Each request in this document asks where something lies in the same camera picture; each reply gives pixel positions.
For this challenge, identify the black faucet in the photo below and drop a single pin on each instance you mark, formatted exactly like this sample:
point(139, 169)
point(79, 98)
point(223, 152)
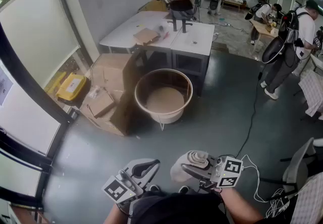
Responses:
point(184, 27)
point(174, 25)

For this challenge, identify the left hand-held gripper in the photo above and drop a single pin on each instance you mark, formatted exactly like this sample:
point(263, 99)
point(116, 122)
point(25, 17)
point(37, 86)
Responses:
point(116, 190)

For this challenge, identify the person's left forearm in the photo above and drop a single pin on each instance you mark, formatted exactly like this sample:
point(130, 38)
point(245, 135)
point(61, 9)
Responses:
point(113, 215)

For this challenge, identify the person's right black shoe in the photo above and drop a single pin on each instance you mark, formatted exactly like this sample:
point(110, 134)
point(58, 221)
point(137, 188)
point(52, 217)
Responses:
point(183, 189)

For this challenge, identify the white rectangular desk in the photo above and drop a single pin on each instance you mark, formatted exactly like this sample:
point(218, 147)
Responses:
point(126, 31)

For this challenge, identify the low labelled cardboard box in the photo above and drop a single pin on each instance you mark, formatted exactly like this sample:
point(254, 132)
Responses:
point(101, 123)

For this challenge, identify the beige cloth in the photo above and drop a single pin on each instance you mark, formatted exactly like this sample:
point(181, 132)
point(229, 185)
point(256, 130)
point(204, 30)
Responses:
point(186, 162)

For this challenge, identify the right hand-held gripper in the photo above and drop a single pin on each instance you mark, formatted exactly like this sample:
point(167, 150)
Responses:
point(228, 172)

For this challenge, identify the white roller blind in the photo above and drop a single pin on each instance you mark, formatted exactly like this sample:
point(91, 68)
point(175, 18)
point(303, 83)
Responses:
point(38, 31)

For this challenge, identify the checked tablecloth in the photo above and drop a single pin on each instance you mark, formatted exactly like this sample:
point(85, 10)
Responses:
point(310, 202)
point(313, 91)

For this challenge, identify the person's black shoe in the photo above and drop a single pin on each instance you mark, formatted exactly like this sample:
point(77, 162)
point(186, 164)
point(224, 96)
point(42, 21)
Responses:
point(183, 189)
point(154, 188)

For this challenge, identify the clear plastic bag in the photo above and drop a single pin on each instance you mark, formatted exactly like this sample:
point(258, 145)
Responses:
point(94, 92)

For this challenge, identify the flat open cardboard box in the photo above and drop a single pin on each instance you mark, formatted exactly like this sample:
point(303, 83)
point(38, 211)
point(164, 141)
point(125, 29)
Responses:
point(146, 36)

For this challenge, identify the yellow plastic case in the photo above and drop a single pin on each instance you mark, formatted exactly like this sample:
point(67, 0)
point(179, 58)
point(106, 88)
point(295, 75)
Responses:
point(72, 86)

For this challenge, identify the black door frame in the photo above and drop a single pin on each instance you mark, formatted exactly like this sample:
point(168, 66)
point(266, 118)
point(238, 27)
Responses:
point(25, 86)

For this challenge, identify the large printed cardboard box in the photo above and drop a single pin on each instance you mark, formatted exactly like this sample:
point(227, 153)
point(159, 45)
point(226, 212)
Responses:
point(108, 66)

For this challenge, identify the small cardboard box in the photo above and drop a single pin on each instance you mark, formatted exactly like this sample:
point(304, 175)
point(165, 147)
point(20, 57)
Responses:
point(101, 105)

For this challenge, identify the white drawer cabinet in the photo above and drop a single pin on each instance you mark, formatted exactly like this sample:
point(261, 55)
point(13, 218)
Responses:
point(25, 215)

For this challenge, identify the person's right forearm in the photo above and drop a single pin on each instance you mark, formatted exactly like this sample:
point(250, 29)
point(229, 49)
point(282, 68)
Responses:
point(239, 205)

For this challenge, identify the person's left black shoe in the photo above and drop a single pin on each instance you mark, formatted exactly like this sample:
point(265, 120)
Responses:
point(154, 188)

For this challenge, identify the round white glass-top table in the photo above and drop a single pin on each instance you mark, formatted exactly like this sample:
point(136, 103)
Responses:
point(164, 117)

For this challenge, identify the light wooden workbench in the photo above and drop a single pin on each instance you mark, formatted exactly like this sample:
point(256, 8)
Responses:
point(263, 28)

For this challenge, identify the grey office chair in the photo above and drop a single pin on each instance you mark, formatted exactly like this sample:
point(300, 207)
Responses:
point(300, 162)

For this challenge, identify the white paper notice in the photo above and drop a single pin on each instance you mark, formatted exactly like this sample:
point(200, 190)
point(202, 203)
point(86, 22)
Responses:
point(3, 86)

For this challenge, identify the person's black shirt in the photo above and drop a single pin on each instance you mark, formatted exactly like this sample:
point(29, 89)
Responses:
point(176, 208)

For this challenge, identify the low wooden bench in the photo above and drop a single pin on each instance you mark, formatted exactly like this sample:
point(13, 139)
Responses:
point(234, 1)

